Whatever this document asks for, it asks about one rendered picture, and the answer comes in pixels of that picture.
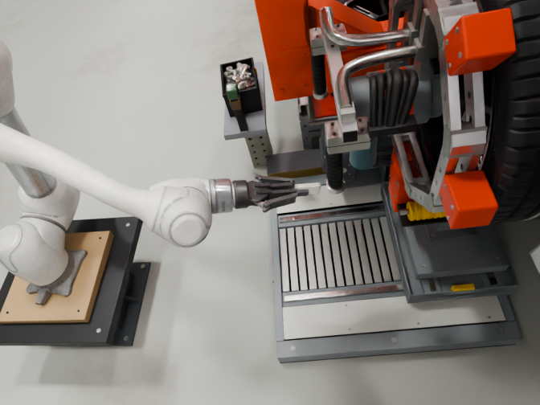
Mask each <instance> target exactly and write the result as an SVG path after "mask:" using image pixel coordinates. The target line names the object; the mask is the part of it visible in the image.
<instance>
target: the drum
mask: <svg viewBox="0 0 540 405"><path fill-rule="evenodd" d="M398 68H399V69H401V70H404V69H409V68H410V69H412V70H414V71H415V69H414V68H413V65H411V66H406V67H398ZM386 71H390V69H386V70H379V71H375V72H367V73H366V76H357V77H352V78H349V81H348V85H349V90H350V96H351V100H352V101H353V102H354V108H355V112H356V118H357V117H368V121H370V81H369V79H370V77H371V76H374V75H377V74H378V73H385V72H386ZM442 113H443V107H442V95H441V83H440V79H437V80H430V79H427V80H419V85H418V89H417V92H416V94H415V99H414V102H413V105H412V107H411V111H410V114H409V115H413V114H414V115H415V119H416V121H417V123H418V124H423V123H427V122H428V120H429V118H433V117H439V116H441V115H442Z"/></svg>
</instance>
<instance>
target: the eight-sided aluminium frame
mask: <svg viewBox="0 0 540 405"><path fill-rule="evenodd" d="M449 1H450V3H451V5H450V6H449V5H448V3H447V1H446V0H422V2H423V4H424V6H425V8H427V11H428V13H429V17H430V19H431V21H432V23H433V25H434V27H435V30H436V38H437V41H438V48H439V61H440V83H441V95H442V107H443V119H444V136H443V146H442V149H441V152H440V157H439V161H438V163H437V167H436V172H435V175H434V178H433V181H432V180H431V179H430V178H429V175H428V171H427V168H426V166H425V163H424V160H423V156H422V154H421V151H420V148H419V144H418V141H417V139H416V136H415V132H410V133H400V134H394V135H391V141H392V145H393V146H394V147H395V153H396V156H397V158H398V162H399V167H400V169H401V173H402V176H403V180H404V184H405V190H406V192H407V195H408V197H409V198H412V199H413V200H415V201H416V202H417V203H418V204H420V205H421V206H423V207H425V208H426V209H427V211H430V212H431V213H436V212H444V208H443V205H442V202H441V200H440V196H439V192H440V188H441V185H442V182H443V179H444V175H445V174H453V173H454V174H455V173H462V172H468V171H474V170H476V167H477V164H478V162H479V160H480V158H481V155H482V154H484V153H485V145H486V136H487V130H488V126H487V125H486V124H485V99H484V84H483V72H474V73H468V74H464V96H465V110H466V122H461V119H460V93H459V80H458V76H449V75H448V66H447V60H446V53H445V46H444V38H445V36H446V35H447V34H448V32H449V31H450V30H451V29H452V28H453V27H454V26H455V24H456V23H457V22H458V21H459V19H460V18H461V17H462V16H464V15H468V14H477V13H480V11H479V10H478V7H477V2H474V1H473V0H449ZM414 5H415V0H389V8H390V9H389V19H388V29H387V31H394V30H398V27H399V12H404V19H403V29H406V28H407V23H410V22H412V18H413V12H414ZM406 66H410V59H401V60H397V61H393V62H389V63H385V64H384V70H386V69H391V68H394V67H397V68H399V67H406ZM403 143H408V145H409V148H410V151H411V157H412V161H413V163H414V166H415V170H416V173H417V176H418V177H417V178H413V175H412V172H411V167H410V164H409V161H408V159H407V154H406V151H405V149H404V146H403ZM458 158H459V161H458ZM457 161H458V163H457ZM456 164H457V166H456ZM455 168H456V169H455ZM454 170H455V172H454Z"/></svg>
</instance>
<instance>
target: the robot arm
mask: <svg viewBox="0 0 540 405"><path fill-rule="evenodd" d="M12 70H13V60H12V56H11V53H10V50H9V49H8V48H7V47H6V45H5V44H4V43H3V42H2V41H1V40H0V162H3V163H4V164H5V165H6V167H7V168H8V170H9V171H10V172H11V173H12V175H13V176H14V178H15V179H16V181H17V182H18V184H19V185H20V186H19V188H18V196H19V199H20V203H21V209H22V214H21V217H20V219H19V221H15V222H12V223H9V224H7V225H6V226H4V227H3V228H2V229H1V230H0V264H1V265H2V266H3V267H4V268H5V269H6V270H8V271H9V272H11V273H12V274H14V275H16V276H17V277H19V278H21V279H23V280H25V281H27V282H30V283H29V285H28V286H27V289H26V291H27V293H30V294H33V293H38V294H37V297H36V302H35V303H36V304H37V305H38V304H40V305H45V303H46V302H47V300H48V298H49V297H50V295H51V294H58V295H62V296H64V297H69V296H70V295H71V294H72V286H73V284H74V282H75V280H76V277H77V274H78V272H79V270H80V267H81V264H82V263H83V261H84V258H85V257H86V256H87V254H88V252H87V251H85V250H84V249H80V250H66V249H64V246H65V234H66V232H67V230H68V228H69V227H70V225H71V223H72V220H73V218H74V215H75V213H76V210H77V207H78V205H79V201H80V192H81V191H82V192H84V193H85V194H88V195H90V196H92V197H93V198H95V199H97V200H99V201H101V202H103V203H105V204H107V205H109V206H111V207H113V208H116V209H118V210H119V211H123V212H125V213H127V214H130V215H132V216H135V217H137V218H139V219H140V220H142V221H143V222H144V223H145V225H146V226H147V227H148V229H149V231H151V232H153V233H155V234H157V235H160V236H161V237H162V238H163V239H165V240H167V241H168V242H169V243H171V244H173V245H174V246H176V247H179V248H192V247H194V246H196V245H198V244H200V243H201V242H202V241H203V240H204V239H205V238H206V237H207V235H208V233H209V230H210V229H211V224H212V214H218V213H227V212H232V211H233V207H234V208H235V209H243V208H248V207H249V206H255V207H261V208H262V209H263V210H262V211H263V212H264V213H266V212H268V211H270V210H271V209H274V208H277V207H282V206H286V205H288V204H292V203H295V202H296V198H297V197H300V196H307V195H309V194H320V190H321V184H320V183H319V182H316V183H295V181H294V180H292V181H291V178H278V177H269V176H263V175H260V174H256V176H255V179H254V180H253V181H250V182H247V181H246V180H234V181H233V182H232V183H231V180H230V179H229V178H218V179H201V178H176V179H170V180H165V181H163V182H158V183H156V184H154V185H152V186H151V187H150V188H149V190H141V189H137V188H134V187H131V186H127V185H125V184H123V183H121V182H118V181H116V180H114V179H112V178H110V177H109V176H107V175H105V174H103V173H101V172H100V171H98V170H96V169H94V168H92V167H91V166H89V165H87V164H85V163H84V162H82V161H80V160H78V159H77V158H75V157H73V156H71V155H70V154H68V153H65V152H64V151H62V150H60V149H57V148H55V147H53V146H51V145H48V144H46V143H43V142H41V141H38V140H36V139H34V138H32V137H31V135H30V134H29V132H28V130H27V127H26V126H25V125H24V123H23V121H22V119H21V117H20V116H19V114H18V112H17V110H16V108H15V107H14V103H15V93H14V81H13V74H12Z"/></svg>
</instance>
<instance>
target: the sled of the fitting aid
mask: <svg viewBox="0 0 540 405"><path fill-rule="evenodd" d="M388 187H389V181H385V182H382V185H381V195H382V201H383V205H384V209H385V212H386V216H387V222H388V225H389V229H390V233H391V238H392V242H393V245H394V250H395V255H396V259H397V262H398V266H399V272H400V276H401V279H402V282H403V288H404V292H405V296H406V299H407V303H408V304H410V303H418V302H427V301H444V300H452V299H461V298H470V297H486V296H496V295H505V294H513V292H514V291H515V290H516V289H517V288H518V287H519V283H518V280H517V277H516V276H515V274H514V271H513V268H512V266H511V264H510V262H509V258H508V256H507V255H506V252H505V249H504V247H503V245H502V242H501V239H500V237H499V235H498V233H497V229H496V228H495V226H494V223H493V227H494V229H495V232H496V233H497V237H498V239H499V241H500V243H501V246H502V248H503V251H504V253H505V256H506V258H507V260H508V262H509V267H508V268H507V269H506V270H505V271H499V272H483V273H475V274H467V275H459V276H443V277H435V278H427V279H418V280H417V279H416V278H415V274H414V271H413V267H412V265H411V259H410V256H409V252H408V250H407V244H406V240H405V237H404V234H403V229H402V225H401V222H400V218H399V213H398V212H394V208H393V205H392V202H391V197H390V193H389V190H388Z"/></svg>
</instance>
